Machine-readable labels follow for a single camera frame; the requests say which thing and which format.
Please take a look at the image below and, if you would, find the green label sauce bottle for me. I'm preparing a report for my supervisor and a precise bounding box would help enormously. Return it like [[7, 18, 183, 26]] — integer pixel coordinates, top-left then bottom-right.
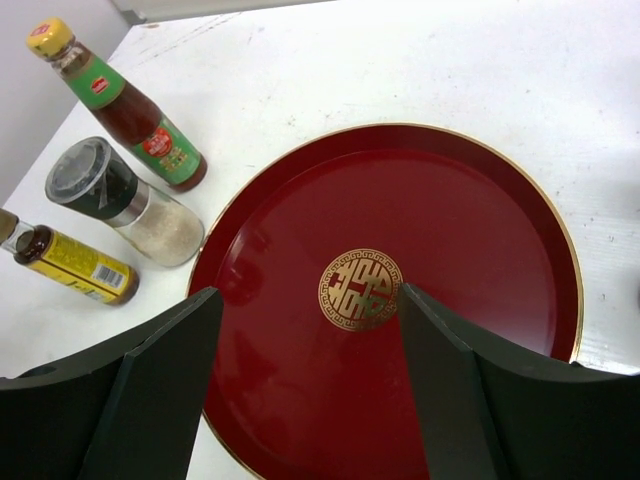
[[26, 17, 208, 192]]

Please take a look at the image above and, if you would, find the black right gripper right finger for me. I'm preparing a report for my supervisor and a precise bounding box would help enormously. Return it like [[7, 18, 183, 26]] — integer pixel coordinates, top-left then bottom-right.
[[397, 284, 639, 479]]

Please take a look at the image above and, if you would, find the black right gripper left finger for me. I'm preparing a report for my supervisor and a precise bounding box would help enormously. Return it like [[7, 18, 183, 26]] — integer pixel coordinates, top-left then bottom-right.
[[1, 287, 223, 479]]

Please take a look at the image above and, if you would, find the red round tray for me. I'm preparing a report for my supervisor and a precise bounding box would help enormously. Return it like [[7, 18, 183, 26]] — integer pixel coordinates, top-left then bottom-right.
[[187, 124, 584, 479]]

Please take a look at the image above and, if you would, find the small yellow label bottle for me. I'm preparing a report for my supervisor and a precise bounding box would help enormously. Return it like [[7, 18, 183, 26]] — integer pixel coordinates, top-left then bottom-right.
[[1, 210, 140, 306]]

